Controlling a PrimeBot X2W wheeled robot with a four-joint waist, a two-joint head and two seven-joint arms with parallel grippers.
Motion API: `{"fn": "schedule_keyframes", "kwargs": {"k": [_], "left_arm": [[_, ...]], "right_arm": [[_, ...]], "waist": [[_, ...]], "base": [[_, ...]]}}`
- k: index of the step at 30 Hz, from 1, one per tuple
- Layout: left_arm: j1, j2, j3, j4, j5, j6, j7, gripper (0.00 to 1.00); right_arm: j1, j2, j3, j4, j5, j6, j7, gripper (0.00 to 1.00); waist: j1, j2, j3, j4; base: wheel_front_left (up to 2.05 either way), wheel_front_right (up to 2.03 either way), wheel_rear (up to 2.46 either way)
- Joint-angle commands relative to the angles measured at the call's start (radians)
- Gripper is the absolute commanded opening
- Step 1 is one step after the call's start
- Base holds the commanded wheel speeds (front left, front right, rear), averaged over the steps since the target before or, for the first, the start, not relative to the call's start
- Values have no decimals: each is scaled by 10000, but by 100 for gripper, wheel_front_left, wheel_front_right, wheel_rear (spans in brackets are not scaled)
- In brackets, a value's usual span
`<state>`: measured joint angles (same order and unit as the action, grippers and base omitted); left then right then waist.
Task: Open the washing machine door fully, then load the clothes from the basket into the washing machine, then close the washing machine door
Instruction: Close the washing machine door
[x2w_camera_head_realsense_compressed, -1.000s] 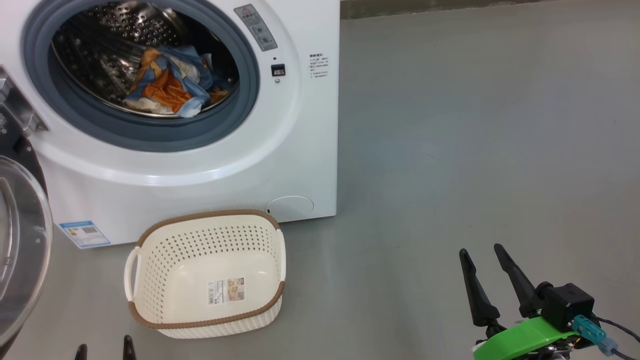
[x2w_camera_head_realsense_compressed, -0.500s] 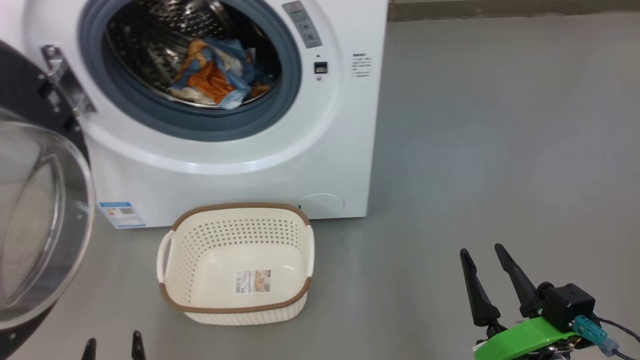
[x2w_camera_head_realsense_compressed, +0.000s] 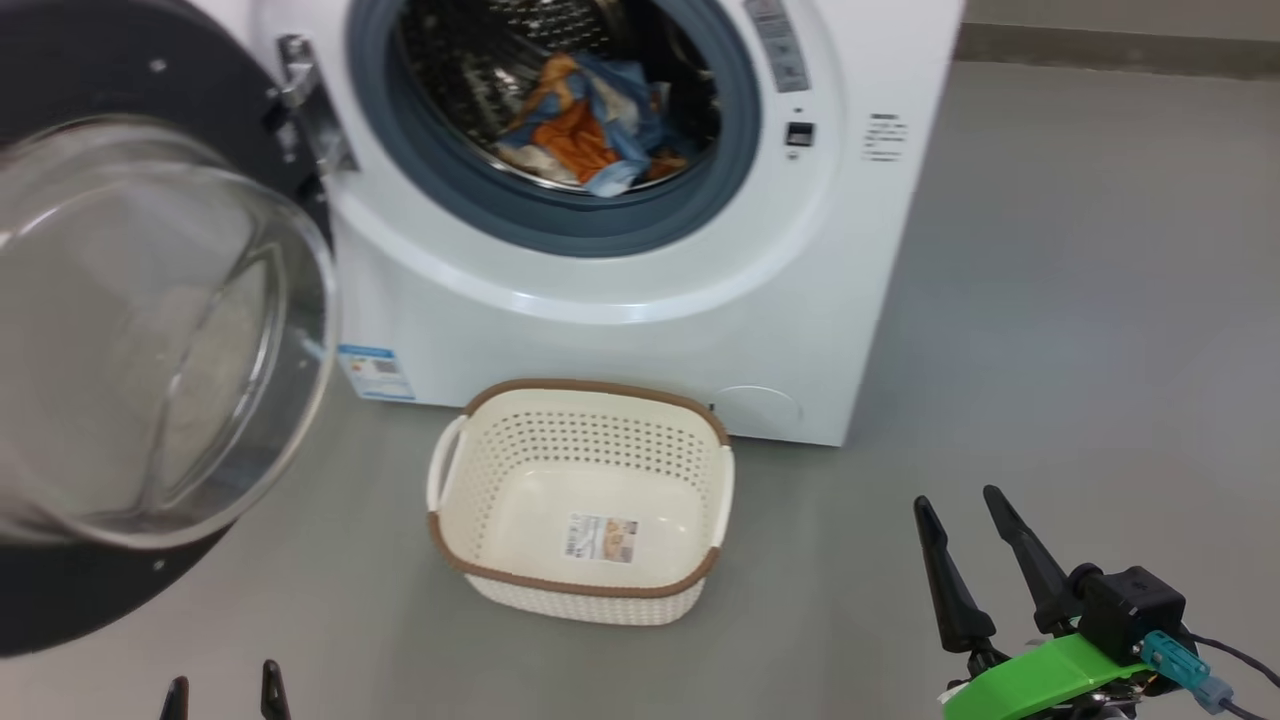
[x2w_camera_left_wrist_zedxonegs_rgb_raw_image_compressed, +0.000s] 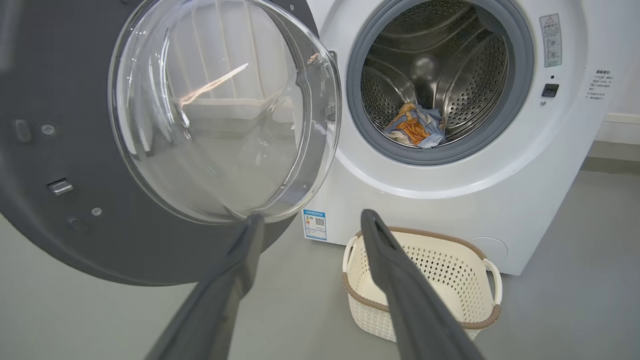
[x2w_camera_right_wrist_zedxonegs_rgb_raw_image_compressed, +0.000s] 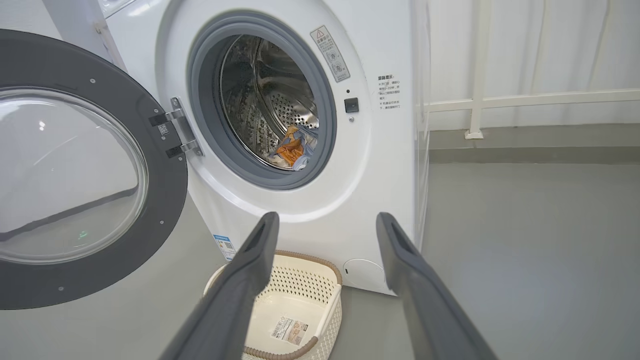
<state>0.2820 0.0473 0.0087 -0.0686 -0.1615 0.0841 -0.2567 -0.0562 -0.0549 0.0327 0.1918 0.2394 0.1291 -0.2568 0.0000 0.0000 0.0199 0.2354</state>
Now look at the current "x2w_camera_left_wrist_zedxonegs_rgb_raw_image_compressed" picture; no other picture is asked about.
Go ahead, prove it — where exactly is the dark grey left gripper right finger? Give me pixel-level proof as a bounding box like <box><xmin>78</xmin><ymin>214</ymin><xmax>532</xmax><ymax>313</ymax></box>
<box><xmin>360</xmin><ymin>209</ymin><xmax>486</xmax><ymax>360</ymax></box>

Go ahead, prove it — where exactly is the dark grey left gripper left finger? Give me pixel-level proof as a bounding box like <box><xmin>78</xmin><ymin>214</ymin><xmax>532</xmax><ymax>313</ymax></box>
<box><xmin>145</xmin><ymin>214</ymin><xmax>266</xmax><ymax>360</ymax></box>

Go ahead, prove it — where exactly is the blue cartoon print garment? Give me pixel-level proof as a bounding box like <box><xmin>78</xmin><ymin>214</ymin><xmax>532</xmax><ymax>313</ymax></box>
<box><xmin>383</xmin><ymin>102</ymin><xmax>447</xmax><ymax>149</ymax></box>

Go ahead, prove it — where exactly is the black washing machine door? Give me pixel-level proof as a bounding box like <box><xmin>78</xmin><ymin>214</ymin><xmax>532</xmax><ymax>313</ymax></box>
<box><xmin>0</xmin><ymin>0</ymin><xmax>343</xmax><ymax>287</ymax></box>

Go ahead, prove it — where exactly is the cream perforated laundry basket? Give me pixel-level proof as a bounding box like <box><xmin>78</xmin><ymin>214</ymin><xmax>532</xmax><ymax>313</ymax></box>
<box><xmin>342</xmin><ymin>226</ymin><xmax>503</xmax><ymax>343</ymax></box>

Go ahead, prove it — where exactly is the white front-load washing machine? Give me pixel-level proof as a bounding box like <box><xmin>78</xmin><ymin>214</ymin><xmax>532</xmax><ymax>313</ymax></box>
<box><xmin>300</xmin><ymin>0</ymin><xmax>640</xmax><ymax>276</ymax></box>

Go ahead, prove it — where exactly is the silver door latch hook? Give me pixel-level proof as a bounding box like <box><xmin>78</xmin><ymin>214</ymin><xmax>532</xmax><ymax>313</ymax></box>
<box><xmin>47</xmin><ymin>178</ymin><xmax>74</xmax><ymax>196</ymax></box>

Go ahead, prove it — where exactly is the grey rubber door gasket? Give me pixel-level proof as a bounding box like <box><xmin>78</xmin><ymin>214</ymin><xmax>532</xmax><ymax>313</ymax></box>
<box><xmin>346</xmin><ymin>0</ymin><xmax>535</xmax><ymax>166</ymax></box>

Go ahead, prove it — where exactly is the round white filter cover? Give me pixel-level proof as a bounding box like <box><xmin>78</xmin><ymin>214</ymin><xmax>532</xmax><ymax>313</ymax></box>
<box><xmin>467</xmin><ymin>236</ymin><xmax>509</xmax><ymax>266</ymax></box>

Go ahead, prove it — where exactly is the blue white energy label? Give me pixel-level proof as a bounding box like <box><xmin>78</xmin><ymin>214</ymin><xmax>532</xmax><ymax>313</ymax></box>
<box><xmin>302</xmin><ymin>209</ymin><xmax>328</xmax><ymax>242</ymax></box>

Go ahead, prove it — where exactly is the perforated steel drum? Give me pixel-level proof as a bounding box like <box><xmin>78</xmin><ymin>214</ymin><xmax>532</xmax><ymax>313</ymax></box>
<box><xmin>360</xmin><ymin>0</ymin><xmax>511</xmax><ymax>148</ymax></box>

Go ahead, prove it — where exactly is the grey warning sticker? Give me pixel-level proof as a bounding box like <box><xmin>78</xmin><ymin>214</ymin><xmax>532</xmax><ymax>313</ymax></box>
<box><xmin>539</xmin><ymin>13</ymin><xmax>563</xmax><ymax>68</ymax></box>

